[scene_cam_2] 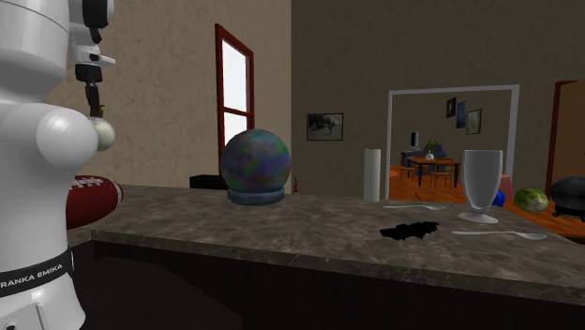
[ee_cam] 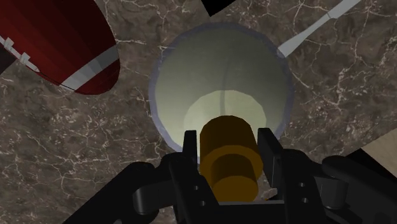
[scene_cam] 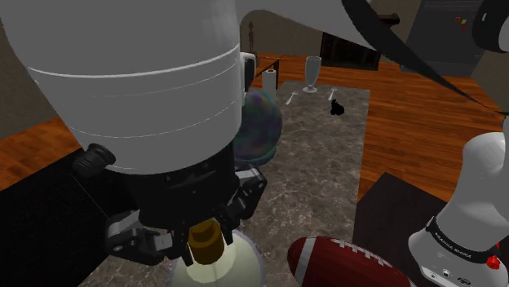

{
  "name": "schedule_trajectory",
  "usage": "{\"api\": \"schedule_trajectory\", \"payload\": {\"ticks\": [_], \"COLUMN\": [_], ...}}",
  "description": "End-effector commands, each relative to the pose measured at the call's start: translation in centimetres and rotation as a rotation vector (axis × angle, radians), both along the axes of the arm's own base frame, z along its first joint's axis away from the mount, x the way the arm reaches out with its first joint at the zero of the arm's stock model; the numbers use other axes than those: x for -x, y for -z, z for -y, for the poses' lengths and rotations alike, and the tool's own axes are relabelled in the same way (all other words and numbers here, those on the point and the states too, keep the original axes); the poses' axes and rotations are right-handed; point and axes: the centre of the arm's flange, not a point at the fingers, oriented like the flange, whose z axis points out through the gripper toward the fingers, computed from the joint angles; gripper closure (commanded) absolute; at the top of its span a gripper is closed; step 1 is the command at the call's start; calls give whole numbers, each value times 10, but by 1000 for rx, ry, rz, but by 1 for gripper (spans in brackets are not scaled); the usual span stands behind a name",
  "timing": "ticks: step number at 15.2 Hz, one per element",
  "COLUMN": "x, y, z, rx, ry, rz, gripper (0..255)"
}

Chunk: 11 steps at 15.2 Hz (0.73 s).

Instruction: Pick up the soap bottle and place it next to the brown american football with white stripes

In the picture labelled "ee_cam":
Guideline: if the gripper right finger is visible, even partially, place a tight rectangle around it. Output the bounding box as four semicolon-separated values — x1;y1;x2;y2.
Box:
258;127;397;224

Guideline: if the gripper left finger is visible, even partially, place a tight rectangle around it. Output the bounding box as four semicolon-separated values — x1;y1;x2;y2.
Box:
62;130;219;224

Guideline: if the yellow cylindrical bottle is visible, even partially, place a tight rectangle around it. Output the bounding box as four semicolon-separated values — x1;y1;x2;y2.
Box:
199;115;264;203

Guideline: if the pale bowl with blue rim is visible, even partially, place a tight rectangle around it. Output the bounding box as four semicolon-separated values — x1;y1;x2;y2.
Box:
148;22;294;153

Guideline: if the grey butter knife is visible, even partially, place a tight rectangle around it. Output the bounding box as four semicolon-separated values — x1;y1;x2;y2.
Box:
277;0;363;58

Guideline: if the dark red football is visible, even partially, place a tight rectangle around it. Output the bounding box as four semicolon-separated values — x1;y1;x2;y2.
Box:
0;0;121;95

